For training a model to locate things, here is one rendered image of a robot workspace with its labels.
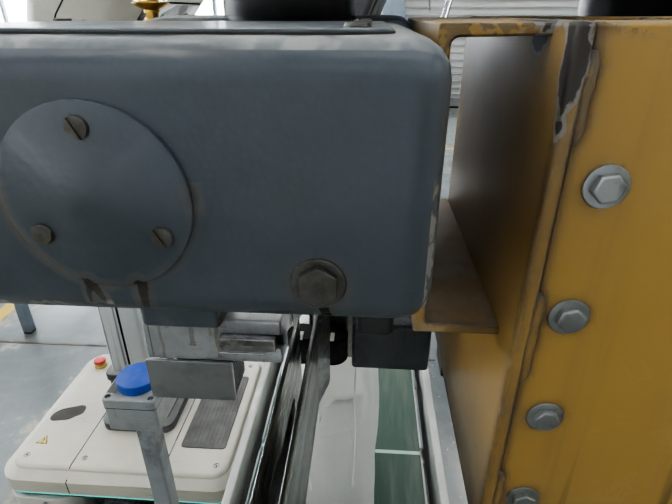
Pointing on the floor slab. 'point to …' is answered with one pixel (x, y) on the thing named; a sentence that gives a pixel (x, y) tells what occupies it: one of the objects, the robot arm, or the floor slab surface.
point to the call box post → (158, 466)
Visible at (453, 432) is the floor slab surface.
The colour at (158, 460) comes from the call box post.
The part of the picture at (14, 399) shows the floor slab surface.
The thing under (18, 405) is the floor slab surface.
